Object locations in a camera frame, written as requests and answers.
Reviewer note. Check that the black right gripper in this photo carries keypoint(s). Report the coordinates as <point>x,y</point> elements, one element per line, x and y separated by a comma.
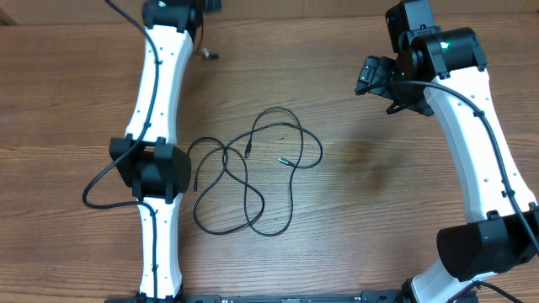
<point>372,79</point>

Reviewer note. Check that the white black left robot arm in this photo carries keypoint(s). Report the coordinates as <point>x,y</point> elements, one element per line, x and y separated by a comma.
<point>147,155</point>

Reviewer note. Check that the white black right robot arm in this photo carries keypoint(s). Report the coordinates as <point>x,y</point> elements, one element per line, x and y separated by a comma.
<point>444,74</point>

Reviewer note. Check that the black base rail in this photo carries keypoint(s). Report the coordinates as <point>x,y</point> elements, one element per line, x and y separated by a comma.
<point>295,298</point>

